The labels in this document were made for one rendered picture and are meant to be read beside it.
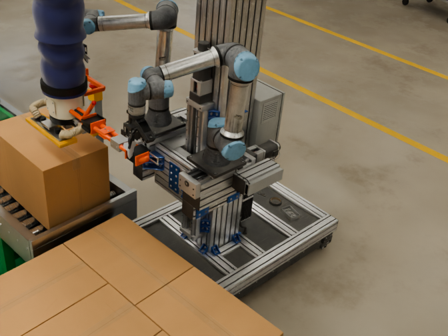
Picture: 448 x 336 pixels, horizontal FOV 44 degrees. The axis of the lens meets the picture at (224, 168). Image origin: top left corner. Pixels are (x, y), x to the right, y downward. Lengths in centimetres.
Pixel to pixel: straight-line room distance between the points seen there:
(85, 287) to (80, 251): 27
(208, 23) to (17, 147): 121
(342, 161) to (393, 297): 162
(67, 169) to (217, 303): 105
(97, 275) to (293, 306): 130
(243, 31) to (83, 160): 108
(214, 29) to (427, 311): 222
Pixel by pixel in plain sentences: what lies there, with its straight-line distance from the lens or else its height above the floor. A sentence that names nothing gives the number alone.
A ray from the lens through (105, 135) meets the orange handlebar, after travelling 266.
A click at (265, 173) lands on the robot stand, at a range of 298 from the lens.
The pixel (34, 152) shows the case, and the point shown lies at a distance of 313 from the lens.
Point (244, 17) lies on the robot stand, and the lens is 282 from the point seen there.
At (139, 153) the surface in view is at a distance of 249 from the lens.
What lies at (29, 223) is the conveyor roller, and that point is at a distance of 330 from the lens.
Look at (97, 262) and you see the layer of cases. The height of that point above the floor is 54.
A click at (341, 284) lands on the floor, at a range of 382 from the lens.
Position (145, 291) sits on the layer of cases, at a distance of 284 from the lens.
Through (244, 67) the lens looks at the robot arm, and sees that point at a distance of 245.
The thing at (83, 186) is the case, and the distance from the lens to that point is 317.
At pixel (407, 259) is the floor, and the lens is 418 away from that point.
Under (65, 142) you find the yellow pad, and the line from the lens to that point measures 284.
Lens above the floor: 259
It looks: 33 degrees down
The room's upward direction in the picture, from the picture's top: 6 degrees clockwise
